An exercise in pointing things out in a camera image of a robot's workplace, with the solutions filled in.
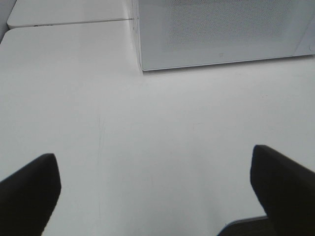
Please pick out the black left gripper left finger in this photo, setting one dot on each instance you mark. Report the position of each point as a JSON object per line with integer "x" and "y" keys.
{"x": 29, "y": 196}

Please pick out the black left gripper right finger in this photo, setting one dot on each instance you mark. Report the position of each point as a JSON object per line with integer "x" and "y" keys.
{"x": 285, "y": 190}

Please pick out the white microwave oven body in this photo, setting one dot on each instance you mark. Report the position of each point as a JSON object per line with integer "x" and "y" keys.
{"x": 135, "y": 34}

